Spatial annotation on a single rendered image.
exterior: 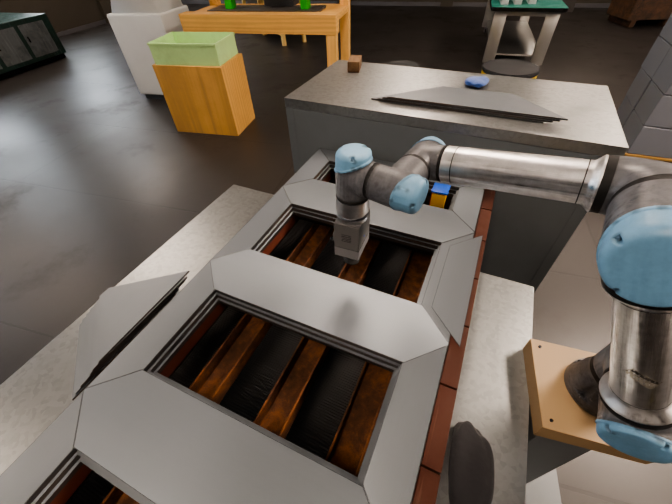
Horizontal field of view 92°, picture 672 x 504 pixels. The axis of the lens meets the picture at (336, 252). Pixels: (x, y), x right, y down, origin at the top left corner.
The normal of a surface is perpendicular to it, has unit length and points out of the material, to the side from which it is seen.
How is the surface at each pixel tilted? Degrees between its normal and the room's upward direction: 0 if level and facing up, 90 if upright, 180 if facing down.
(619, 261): 84
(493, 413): 0
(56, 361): 0
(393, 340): 0
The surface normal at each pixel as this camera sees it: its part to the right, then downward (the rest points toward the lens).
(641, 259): -0.61, 0.49
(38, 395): -0.04, -0.70
